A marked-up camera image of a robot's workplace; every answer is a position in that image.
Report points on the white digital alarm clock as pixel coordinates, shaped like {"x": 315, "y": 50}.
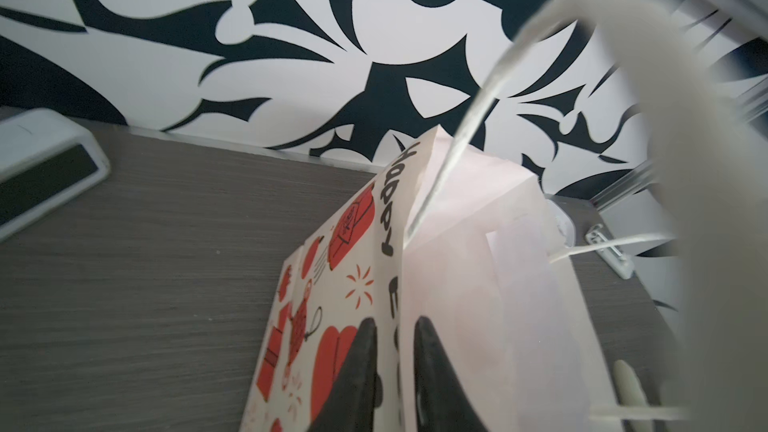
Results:
{"x": 47, "y": 160}

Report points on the white square analog clock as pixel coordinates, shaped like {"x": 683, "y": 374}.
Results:
{"x": 564, "y": 222}

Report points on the red patterned paper bag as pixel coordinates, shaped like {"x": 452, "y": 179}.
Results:
{"x": 469, "y": 241}

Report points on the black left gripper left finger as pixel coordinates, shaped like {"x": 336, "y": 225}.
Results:
{"x": 343, "y": 387}

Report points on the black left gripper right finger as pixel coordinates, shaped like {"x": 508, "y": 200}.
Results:
{"x": 440, "y": 400}

